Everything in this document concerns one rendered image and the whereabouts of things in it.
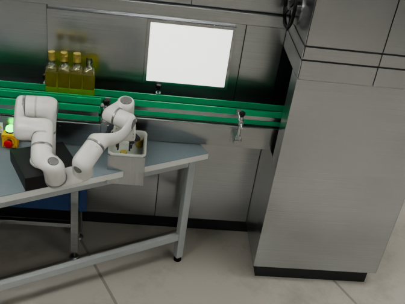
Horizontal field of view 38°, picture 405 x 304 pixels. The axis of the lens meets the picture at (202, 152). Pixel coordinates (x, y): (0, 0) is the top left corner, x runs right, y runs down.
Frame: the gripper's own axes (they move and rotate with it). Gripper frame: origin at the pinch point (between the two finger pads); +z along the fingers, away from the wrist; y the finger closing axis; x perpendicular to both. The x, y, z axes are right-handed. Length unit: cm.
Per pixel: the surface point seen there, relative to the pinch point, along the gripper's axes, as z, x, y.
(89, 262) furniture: 62, 26, 13
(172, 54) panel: -19, -46, -19
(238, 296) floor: 80, 28, -67
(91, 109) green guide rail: -6.6, -14.9, 16.7
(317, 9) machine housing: -68, -25, -76
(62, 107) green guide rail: -6.7, -14.5, 30.0
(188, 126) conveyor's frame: 4.9, -21.1, -29.8
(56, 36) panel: -23, -45, 38
